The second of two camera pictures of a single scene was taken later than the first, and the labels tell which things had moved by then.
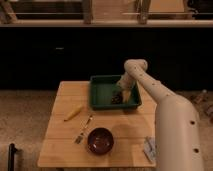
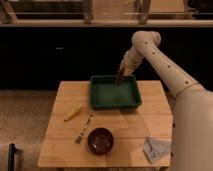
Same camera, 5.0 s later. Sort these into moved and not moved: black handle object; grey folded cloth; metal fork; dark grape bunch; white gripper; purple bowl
Moved: dark grape bunch; white gripper
Not moved: purple bowl; grey folded cloth; metal fork; black handle object
